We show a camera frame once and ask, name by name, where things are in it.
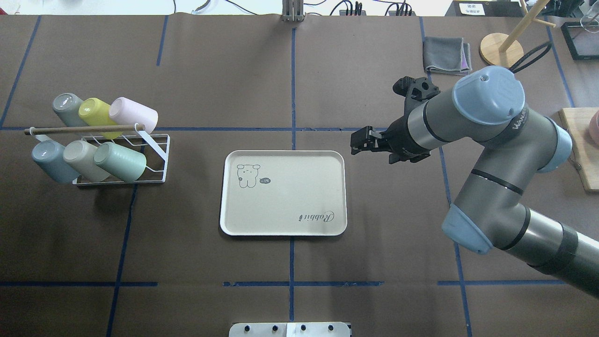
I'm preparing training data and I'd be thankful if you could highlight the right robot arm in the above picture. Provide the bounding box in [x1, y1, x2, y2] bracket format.
[350, 66, 599, 297]

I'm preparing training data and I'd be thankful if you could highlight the pink bowl with ice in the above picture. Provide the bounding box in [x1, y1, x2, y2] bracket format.
[588, 111, 599, 146]

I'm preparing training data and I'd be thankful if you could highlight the grey cup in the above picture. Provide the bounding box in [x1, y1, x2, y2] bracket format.
[52, 93, 88, 127]

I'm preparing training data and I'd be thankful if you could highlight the blue-grey cup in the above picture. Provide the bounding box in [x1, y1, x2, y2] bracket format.
[31, 140, 80, 184]

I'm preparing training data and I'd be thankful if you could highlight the bamboo cutting board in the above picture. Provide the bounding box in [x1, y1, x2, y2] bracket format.
[558, 107, 599, 192]

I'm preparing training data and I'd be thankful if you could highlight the pink cup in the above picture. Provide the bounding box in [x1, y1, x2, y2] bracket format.
[109, 97, 158, 133]

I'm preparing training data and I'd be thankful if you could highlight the grey folded cloth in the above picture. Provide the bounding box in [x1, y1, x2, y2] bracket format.
[423, 36, 473, 76]

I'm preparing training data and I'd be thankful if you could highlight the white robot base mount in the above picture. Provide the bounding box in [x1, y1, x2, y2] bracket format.
[228, 322, 352, 337]

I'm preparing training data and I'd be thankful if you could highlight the wooden mug tree stand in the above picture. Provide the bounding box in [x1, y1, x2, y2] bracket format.
[479, 0, 556, 71]

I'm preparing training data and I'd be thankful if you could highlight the beige cup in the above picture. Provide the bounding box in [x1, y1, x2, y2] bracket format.
[63, 140, 110, 182]

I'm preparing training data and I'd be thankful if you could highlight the green cup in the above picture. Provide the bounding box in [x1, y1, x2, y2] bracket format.
[94, 142, 147, 182]

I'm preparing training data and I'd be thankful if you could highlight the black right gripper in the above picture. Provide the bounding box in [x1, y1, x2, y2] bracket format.
[351, 116, 430, 164]

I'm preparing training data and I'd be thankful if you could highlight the white wire cup rack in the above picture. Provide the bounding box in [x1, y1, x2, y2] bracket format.
[24, 124, 170, 186]

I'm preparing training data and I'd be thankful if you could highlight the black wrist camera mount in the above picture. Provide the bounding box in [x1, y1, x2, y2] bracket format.
[392, 76, 441, 102]

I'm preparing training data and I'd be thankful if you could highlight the yellow cup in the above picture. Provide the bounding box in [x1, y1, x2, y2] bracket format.
[78, 97, 117, 126]

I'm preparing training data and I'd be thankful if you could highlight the cream rabbit tray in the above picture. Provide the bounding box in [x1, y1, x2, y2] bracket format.
[219, 151, 347, 235]

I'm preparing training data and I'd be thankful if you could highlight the grey aluminium post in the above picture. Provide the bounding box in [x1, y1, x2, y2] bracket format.
[281, 0, 305, 22]

